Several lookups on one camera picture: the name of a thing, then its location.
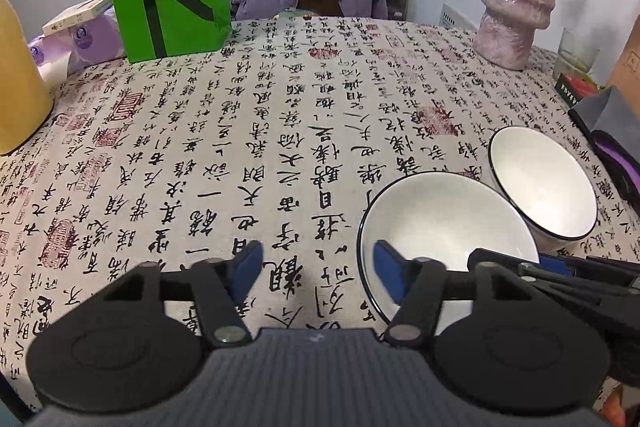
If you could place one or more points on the drinking glass with straw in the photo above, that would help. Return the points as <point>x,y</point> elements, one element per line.
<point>575,56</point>

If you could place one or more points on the yellow thermos jug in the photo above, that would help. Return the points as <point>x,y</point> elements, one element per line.
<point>25,100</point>

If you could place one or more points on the red small box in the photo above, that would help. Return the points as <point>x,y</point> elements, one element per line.
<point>574,89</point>

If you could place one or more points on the grey purple cloth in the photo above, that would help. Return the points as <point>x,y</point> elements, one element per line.
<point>612,129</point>

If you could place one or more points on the pink laptop case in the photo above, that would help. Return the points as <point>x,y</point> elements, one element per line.
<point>626,74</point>

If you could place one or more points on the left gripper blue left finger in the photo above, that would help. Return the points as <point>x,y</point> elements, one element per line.
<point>243,270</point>

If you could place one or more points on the white black-rimmed bowl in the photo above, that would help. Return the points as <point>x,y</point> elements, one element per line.
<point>442,216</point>
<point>546,186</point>

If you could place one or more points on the white flat box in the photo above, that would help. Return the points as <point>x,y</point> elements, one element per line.
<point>76,14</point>

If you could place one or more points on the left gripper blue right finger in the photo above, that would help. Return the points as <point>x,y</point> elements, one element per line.
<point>396,273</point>

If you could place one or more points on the calligraphy print tablecloth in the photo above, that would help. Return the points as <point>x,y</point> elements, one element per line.
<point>284,136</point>

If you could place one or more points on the purple tissue pack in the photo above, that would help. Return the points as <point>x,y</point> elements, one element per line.
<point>76,48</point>

